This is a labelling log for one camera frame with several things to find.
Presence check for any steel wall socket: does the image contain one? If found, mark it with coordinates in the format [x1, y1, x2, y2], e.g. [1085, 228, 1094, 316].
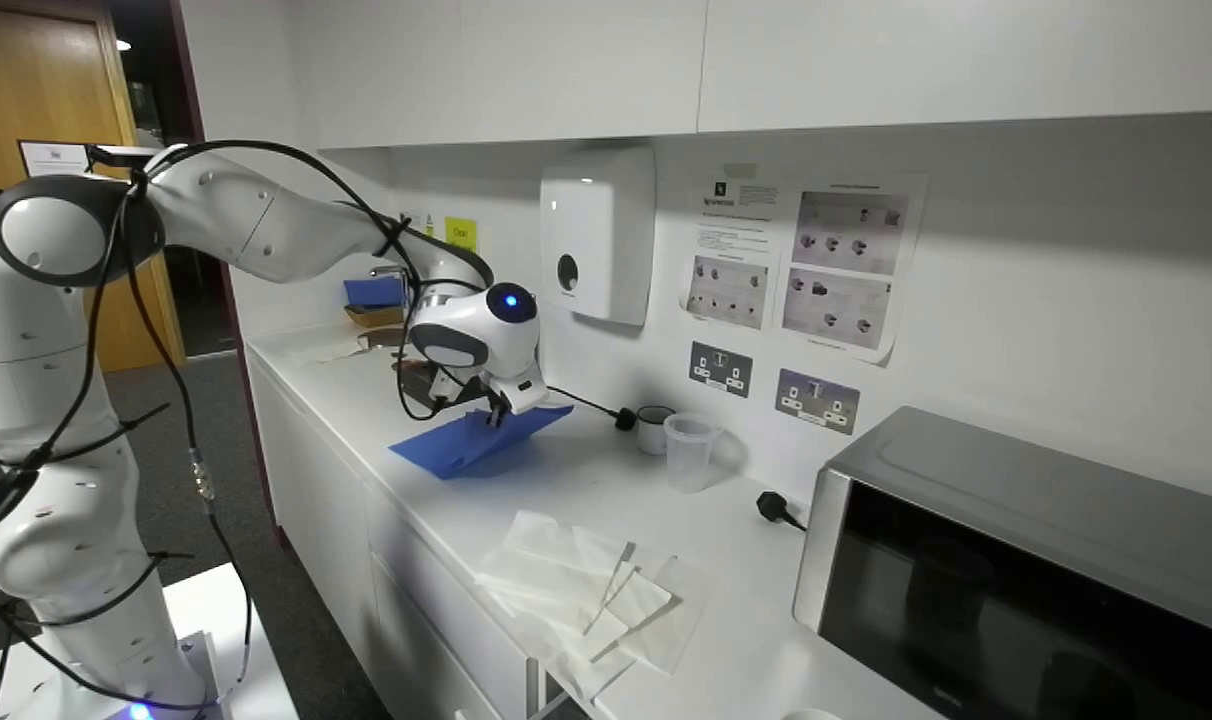
[772, 368, 865, 439]
[686, 338, 758, 398]

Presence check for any silver microwave oven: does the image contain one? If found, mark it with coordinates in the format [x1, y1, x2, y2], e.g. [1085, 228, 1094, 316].
[793, 404, 1212, 720]

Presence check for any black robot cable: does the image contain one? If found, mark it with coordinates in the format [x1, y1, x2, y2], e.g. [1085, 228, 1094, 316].
[122, 243, 260, 670]
[0, 330, 115, 562]

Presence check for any white laminated notice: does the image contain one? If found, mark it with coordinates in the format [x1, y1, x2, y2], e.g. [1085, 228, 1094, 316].
[679, 156, 785, 334]
[776, 177, 923, 368]

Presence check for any white paper towel dispenser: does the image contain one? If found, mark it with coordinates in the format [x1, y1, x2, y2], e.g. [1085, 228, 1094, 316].
[538, 148, 661, 330]

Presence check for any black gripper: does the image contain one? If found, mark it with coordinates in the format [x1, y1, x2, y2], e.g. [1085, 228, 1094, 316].
[400, 354, 519, 430]

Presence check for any black power cable with plug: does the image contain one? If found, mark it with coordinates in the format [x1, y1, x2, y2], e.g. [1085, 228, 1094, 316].
[548, 384, 643, 436]

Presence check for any green yellow poster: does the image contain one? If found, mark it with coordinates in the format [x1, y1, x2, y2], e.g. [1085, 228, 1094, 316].
[441, 210, 483, 255]

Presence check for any white base cabinet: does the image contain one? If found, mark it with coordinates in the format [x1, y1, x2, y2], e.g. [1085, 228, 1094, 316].
[241, 338, 545, 720]

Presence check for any white wall cabinet unit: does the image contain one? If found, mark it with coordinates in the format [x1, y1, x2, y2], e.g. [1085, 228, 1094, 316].
[314, 0, 1212, 152]

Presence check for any blue box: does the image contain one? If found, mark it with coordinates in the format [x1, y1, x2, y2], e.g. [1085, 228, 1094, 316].
[340, 273, 414, 321]

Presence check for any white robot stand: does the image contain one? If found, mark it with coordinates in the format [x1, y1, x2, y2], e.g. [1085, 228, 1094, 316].
[0, 554, 302, 720]

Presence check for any blue placemat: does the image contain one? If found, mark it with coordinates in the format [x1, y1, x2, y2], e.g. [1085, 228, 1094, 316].
[388, 398, 579, 482]

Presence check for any wooden door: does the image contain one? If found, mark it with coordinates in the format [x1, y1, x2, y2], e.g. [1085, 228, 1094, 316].
[0, 0, 191, 384]

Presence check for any black microwave plug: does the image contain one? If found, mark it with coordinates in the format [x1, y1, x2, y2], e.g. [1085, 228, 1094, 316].
[751, 488, 818, 540]

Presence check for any white door sign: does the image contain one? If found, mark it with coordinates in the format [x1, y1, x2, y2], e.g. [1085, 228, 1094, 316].
[17, 135, 97, 183]

